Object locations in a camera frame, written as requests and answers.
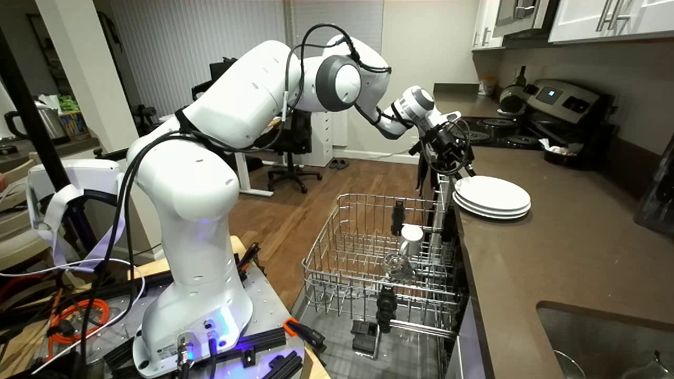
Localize steel sink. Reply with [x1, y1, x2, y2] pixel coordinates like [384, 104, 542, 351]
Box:
[534, 300, 674, 379]

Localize clear drinking glass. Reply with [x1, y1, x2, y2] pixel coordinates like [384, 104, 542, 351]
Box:
[388, 251, 417, 284]

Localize black clamp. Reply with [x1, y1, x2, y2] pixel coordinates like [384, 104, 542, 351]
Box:
[241, 325, 306, 379]

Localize orange black hand tool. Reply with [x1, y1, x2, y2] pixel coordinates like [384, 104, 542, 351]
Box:
[282, 315, 329, 354]

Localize white upper cabinet with handles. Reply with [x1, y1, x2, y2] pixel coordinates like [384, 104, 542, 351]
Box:
[546, 0, 674, 46]

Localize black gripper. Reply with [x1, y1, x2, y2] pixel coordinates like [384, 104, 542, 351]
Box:
[420, 113, 480, 192]

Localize dark pan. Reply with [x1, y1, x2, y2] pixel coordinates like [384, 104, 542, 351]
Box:
[536, 135, 601, 171]

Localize white drawer unit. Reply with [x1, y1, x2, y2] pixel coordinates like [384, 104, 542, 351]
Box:
[311, 112, 337, 171]

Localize white stacked plate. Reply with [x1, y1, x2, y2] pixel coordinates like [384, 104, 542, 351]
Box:
[453, 202, 532, 222]
[450, 196, 532, 217]

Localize white mug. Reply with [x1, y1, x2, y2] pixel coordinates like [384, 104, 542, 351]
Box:
[397, 220, 428, 258]

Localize wire dishwasher rack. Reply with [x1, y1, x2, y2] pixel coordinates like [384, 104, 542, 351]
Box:
[302, 192, 465, 341]

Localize large white dinner plate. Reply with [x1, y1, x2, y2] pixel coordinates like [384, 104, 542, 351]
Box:
[453, 174, 532, 210]

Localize white strap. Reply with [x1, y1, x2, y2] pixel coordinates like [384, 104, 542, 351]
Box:
[27, 156, 133, 273]

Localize black office chair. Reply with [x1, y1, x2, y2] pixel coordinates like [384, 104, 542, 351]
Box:
[263, 108, 326, 196]

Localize black stand pole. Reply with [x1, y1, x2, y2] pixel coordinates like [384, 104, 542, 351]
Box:
[0, 27, 100, 254]

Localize orange cable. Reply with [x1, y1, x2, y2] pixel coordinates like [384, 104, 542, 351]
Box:
[45, 297, 113, 349]

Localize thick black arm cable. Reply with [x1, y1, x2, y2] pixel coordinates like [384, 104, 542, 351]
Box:
[72, 103, 237, 375]

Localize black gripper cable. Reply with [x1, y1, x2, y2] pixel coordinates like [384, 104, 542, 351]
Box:
[282, 21, 395, 122]

